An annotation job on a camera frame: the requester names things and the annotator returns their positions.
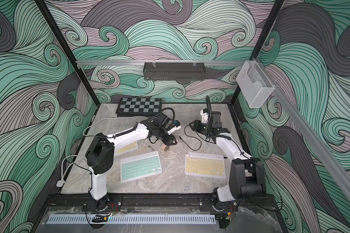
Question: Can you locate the pink charger adapter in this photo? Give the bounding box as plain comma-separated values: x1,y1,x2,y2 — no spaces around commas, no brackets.
160,144,170,152

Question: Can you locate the green wireless keyboard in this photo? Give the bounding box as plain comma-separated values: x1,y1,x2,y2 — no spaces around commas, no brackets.
120,151,162,183

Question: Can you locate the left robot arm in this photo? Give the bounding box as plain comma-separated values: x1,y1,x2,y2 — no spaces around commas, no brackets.
85,113,181,206

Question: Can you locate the yellow keyboard left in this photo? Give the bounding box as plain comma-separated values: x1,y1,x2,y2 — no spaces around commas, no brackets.
114,142,138,156

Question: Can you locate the yellow keyboard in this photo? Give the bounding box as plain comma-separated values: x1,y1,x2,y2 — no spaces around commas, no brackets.
185,152,227,179
114,142,138,156

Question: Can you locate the yellow keyboard right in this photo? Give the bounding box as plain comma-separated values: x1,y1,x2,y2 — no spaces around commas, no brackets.
185,152,227,179

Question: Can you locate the black chessboard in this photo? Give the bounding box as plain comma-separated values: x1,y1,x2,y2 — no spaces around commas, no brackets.
116,97,162,117

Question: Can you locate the black charging cable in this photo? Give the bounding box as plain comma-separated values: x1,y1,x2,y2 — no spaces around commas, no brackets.
179,124,214,152

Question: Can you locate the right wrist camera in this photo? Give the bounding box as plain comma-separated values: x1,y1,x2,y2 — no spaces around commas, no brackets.
200,109,210,124

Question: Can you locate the black wall tray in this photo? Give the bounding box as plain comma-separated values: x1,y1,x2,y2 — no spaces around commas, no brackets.
143,62,206,82

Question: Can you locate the clear plastic wall bin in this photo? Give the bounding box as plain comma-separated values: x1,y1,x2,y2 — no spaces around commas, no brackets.
236,61,275,108

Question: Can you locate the white power strip cord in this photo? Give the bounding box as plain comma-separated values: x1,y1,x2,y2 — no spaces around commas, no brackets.
56,116,148,187

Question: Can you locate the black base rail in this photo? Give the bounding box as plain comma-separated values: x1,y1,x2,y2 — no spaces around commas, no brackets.
45,193,279,212

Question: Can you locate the white slotted cable duct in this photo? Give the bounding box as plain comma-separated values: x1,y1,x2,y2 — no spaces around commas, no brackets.
45,214,216,225

